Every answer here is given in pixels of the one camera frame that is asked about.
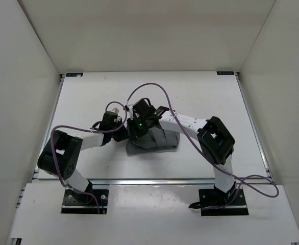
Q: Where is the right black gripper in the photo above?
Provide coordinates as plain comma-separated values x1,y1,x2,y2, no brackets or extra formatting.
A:
127,115,150,142

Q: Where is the grey pleated skirt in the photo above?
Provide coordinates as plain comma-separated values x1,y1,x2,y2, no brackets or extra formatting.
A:
126,128,180,155

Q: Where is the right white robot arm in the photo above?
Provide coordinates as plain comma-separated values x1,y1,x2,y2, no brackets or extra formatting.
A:
126,98,236,204

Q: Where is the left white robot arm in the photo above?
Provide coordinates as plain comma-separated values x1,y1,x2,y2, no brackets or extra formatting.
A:
37,108,129,203

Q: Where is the left blue corner label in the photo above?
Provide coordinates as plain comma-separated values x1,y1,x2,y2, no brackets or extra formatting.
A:
65,72,83,77

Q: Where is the blue corner label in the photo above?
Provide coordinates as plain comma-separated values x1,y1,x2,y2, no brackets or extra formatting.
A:
65,72,83,77
216,71,234,76

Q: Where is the right blue corner label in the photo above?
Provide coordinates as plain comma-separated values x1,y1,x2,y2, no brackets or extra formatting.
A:
216,71,234,76

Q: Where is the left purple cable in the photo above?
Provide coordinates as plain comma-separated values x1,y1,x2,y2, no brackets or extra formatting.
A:
51,101,129,214

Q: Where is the purple cable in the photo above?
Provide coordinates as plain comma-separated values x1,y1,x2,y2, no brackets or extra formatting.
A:
126,82,279,210
51,101,129,214

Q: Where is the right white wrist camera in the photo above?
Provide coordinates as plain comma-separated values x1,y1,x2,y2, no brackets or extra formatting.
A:
125,104,134,120

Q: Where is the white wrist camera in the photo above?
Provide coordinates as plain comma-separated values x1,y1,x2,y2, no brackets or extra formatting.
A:
125,104,134,120
110,108,119,115

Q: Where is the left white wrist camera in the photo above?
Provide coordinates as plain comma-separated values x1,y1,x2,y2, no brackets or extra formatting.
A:
110,108,119,115

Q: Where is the aluminium front rail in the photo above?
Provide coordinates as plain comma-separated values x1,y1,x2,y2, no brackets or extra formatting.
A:
90,178,215,185

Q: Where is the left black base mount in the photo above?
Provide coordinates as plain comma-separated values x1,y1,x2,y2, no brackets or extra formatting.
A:
61,189,109,215

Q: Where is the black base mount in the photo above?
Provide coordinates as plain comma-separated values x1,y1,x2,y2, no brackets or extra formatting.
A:
188,189,249,216
61,189,109,215

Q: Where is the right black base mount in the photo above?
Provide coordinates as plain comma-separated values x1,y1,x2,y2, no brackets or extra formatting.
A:
188,189,249,216

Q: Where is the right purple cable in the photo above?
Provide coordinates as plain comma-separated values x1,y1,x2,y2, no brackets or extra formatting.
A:
126,82,279,210

